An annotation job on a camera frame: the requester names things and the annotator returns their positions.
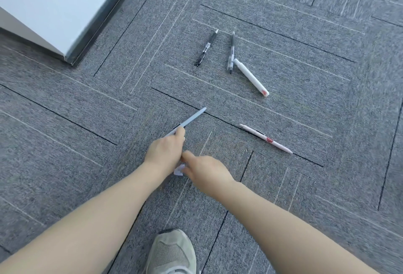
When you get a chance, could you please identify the thick white marker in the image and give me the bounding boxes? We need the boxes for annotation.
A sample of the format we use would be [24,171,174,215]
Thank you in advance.
[233,58,270,97]

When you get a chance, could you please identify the slim white red print pen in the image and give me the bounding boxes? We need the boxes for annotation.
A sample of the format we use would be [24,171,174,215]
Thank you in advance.
[239,123,294,155]

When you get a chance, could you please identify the clear barrel grey grip pen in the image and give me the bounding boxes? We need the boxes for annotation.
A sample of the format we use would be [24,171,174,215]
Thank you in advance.
[227,31,236,75]

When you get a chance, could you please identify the person's right hand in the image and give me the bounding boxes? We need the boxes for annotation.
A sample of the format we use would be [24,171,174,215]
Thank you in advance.
[181,151,237,202]

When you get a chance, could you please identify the person's grey shoe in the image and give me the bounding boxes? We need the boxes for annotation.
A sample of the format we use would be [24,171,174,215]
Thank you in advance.
[144,228,198,274]

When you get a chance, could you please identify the person's left hand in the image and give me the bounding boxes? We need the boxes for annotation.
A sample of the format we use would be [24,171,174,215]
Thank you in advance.
[144,125,186,178]

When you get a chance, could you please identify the translucent grey pen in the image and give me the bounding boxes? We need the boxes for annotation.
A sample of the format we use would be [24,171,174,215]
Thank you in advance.
[163,106,207,138]

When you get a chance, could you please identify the black grip pen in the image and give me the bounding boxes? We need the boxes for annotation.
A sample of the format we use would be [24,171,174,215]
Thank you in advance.
[194,29,219,69]

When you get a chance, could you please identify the black baseboard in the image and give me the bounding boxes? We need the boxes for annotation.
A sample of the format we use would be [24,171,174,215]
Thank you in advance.
[0,0,147,69]

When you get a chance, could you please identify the person's right forearm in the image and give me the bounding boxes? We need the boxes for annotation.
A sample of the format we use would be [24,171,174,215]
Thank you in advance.
[219,182,378,274]

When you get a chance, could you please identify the person's left forearm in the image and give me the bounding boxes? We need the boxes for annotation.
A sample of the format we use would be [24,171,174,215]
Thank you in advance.
[0,162,170,274]

